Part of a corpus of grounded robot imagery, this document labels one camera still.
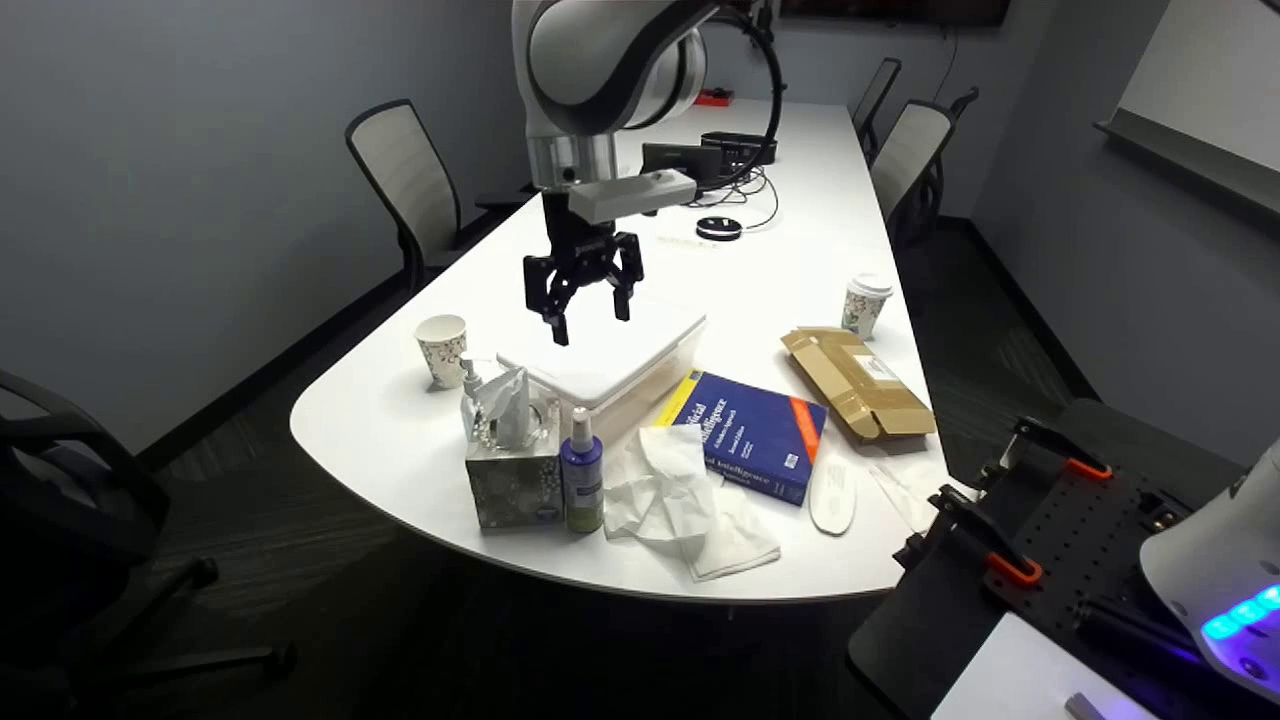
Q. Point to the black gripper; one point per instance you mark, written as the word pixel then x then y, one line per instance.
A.
pixel 583 244

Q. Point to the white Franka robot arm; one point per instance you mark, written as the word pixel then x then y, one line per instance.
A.
pixel 600 66

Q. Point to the black disc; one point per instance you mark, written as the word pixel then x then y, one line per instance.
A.
pixel 720 226

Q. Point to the black tabletop device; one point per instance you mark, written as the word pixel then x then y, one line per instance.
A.
pixel 715 153

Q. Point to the blue hardcover textbook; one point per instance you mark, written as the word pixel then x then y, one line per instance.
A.
pixel 745 432

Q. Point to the grey patterned tissue box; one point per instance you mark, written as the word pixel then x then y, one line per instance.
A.
pixel 513 492

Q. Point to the grey mesh conference chair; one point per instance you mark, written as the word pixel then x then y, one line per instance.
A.
pixel 878 90
pixel 911 153
pixel 404 182

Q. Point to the small red object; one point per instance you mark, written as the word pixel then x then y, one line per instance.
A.
pixel 715 96

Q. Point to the white crumpled tissue paper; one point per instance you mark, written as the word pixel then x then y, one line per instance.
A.
pixel 695 524

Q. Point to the brown cardboard box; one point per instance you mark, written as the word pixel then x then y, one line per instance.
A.
pixel 861 385

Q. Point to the white oval flat object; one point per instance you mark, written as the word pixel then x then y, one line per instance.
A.
pixel 835 499

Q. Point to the black orange-tipped clamp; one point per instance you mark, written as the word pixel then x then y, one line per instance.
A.
pixel 981 535
pixel 1055 444

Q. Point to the black perforated mounting board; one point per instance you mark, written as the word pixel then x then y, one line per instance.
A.
pixel 1065 545

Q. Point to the black office chair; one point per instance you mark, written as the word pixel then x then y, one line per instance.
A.
pixel 80 535

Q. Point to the white flat panel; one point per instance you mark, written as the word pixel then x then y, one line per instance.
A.
pixel 1026 672

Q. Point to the white device with blue light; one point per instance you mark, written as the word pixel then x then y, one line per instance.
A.
pixel 1222 574

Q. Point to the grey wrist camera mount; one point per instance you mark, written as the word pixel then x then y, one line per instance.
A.
pixel 632 192

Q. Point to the wall whiteboard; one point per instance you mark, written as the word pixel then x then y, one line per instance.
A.
pixel 1202 94

